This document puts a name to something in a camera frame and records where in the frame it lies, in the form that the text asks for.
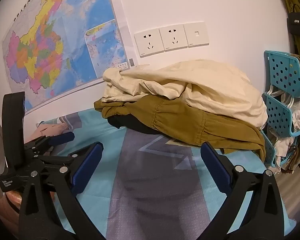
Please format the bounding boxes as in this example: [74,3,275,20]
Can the olive brown pants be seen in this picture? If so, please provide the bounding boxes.
[94,95,267,164]

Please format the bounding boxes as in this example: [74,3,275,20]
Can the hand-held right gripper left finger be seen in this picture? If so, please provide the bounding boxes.
[19,141,104,240]

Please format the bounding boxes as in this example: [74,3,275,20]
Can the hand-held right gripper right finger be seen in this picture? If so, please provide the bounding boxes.
[200,141,284,240]

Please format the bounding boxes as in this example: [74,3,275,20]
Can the blue plastic basket rack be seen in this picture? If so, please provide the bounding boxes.
[261,50,300,168]

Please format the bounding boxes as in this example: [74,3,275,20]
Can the teal grey printed bedsheet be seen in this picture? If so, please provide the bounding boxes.
[25,107,297,240]

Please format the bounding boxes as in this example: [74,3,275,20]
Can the black garment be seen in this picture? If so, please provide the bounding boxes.
[107,115,160,134]

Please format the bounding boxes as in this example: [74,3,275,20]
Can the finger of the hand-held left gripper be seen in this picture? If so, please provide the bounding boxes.
[32,152,78,173]
[24,131,75,157]

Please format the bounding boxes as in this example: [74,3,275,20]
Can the black handbag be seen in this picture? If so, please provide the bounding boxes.
[287,12,300,37]

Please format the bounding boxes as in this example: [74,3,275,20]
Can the colourful wall map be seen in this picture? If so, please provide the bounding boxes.
[1,0,140,112]

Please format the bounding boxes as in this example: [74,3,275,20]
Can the white wall socket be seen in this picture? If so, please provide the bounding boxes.
[134,29,165,58]
[159,24,189,52]

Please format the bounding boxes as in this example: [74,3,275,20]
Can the cream jacket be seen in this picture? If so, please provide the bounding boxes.
[101,59,268,128]

